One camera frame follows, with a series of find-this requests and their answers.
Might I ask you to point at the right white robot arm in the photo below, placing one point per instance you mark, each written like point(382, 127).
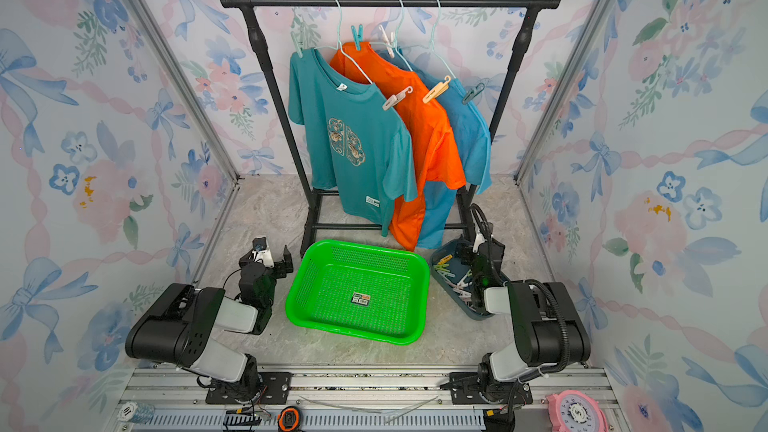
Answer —
point(547, 332)

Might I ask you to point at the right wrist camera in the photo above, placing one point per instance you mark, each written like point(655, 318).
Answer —
point(478, 241)

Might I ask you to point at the small label tag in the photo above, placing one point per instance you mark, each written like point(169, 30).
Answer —
point(361, 299)

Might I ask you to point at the light teal wire hanger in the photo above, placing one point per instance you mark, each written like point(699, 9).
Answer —
point(429, 48)

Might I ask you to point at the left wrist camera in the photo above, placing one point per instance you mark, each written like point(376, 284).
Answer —
point(261, 252)

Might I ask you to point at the dark teal clothespin bin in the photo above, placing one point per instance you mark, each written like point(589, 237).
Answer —
point(450, 267)

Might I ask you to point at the beige clothespin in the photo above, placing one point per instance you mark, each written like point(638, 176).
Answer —
point(438, 89)

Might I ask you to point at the black clothes rack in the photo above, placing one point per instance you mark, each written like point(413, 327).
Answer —
point(314, 197)

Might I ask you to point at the teal t-shirt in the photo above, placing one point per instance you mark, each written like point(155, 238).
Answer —
point(473, 142)

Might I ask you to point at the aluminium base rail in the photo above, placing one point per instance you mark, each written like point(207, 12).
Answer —
point(357, 398)

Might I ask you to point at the pink round object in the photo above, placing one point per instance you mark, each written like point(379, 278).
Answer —
point(574, 411)

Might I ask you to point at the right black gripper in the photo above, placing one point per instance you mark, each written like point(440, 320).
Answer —
point(465, 249)

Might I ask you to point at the orange t-shirt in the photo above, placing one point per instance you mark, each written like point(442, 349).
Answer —
point(434, 150)

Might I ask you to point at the green plastic tray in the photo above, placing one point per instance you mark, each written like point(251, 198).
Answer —
point(331, 271)

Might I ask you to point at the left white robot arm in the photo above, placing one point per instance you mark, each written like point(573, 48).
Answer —
point(176, 329)

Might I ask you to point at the off-white clothespin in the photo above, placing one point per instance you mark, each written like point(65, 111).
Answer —
point(393, 100)

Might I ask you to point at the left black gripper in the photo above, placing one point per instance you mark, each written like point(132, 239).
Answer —
point(280, 266)

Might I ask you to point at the white clothespin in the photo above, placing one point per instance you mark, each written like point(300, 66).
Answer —
point(388, 41)

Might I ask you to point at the pale green clothespin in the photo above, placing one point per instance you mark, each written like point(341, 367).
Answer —
point(298, 41)

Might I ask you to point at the bright teal clothespin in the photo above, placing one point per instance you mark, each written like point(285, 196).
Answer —
point(358, 36)

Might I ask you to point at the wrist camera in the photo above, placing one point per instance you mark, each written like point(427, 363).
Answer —
point(261, 252)
point(478, 241)

